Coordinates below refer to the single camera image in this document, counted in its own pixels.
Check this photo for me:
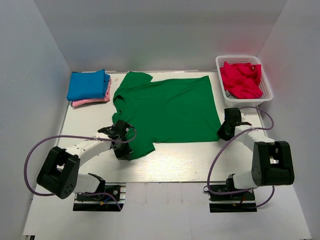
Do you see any green t shirt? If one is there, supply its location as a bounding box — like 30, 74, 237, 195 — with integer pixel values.
112, 71, 221, 160

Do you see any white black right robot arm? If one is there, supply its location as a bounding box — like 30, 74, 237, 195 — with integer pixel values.
217, 107, 295, 200

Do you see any white plastic basket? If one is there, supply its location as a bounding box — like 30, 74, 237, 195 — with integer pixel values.
215, 55, 273, 107

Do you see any crumpled red t shirt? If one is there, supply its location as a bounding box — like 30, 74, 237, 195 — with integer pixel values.
220, 62, 263, 99

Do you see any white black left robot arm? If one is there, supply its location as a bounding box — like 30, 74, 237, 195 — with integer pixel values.
36, 120, 137, 200

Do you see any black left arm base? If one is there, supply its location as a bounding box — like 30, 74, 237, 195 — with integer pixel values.
73, 183, 127, 212

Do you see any folded pink t shirt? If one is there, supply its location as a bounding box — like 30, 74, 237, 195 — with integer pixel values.
71, 77, 112, 108

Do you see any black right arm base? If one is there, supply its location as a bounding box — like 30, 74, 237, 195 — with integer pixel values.
203, 186, 257, 213

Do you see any folded blue t shirt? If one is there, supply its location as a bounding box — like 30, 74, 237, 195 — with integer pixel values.
66, 69, 110, 102

